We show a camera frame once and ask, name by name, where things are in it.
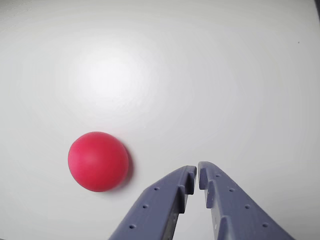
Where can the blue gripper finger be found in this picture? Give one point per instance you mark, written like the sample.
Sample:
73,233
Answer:
235,215
155,207

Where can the red ball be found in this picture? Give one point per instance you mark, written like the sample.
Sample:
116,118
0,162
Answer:
98,161

